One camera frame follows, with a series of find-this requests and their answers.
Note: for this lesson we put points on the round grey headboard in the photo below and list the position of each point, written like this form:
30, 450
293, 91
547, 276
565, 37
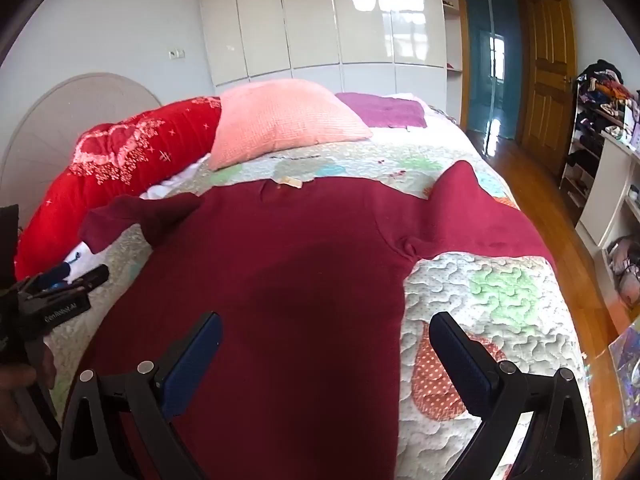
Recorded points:
60, 110

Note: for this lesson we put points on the white corner shelf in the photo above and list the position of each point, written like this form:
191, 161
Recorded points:
451, 35

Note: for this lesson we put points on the white wall socket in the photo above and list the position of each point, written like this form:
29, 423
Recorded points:
177, 53

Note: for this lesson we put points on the maroon sweater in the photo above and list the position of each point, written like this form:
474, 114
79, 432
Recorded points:
300, 260

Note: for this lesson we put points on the shiny plastic bag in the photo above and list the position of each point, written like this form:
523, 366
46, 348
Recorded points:
630, 370

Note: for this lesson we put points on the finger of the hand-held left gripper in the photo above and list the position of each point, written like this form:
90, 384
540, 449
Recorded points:
57, 275
92, 277

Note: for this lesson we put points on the purple cloth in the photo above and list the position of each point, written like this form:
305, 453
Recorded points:
385, 110

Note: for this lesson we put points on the pile of colourful clothes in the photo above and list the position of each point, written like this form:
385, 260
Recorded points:
607, 85

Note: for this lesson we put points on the wooden door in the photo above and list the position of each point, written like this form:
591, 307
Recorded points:
547, 75

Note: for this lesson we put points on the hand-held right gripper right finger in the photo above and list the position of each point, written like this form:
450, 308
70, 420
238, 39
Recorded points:
460, 360

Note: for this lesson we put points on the glossy white wardrobe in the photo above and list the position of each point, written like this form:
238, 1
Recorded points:
310, 20

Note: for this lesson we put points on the red floral quilt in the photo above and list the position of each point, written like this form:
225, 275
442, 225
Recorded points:
125, 160

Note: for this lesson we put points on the person's left hand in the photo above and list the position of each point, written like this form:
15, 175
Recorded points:
15, 377

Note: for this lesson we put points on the white open shelf rack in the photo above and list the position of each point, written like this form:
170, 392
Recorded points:
580, 160

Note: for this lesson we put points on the pink grey bag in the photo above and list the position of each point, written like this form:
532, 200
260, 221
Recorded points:
627, 270

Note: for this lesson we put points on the white desk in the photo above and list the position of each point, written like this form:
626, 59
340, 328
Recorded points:
607, 185

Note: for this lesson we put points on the patchwork quilted bedspread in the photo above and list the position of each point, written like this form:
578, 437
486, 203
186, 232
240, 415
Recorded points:
475, 300

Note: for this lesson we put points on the pink pillow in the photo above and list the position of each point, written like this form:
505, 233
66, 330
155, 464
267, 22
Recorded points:
285, 120

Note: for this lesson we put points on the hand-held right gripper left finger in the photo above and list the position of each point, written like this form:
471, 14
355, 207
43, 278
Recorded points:
192, 360

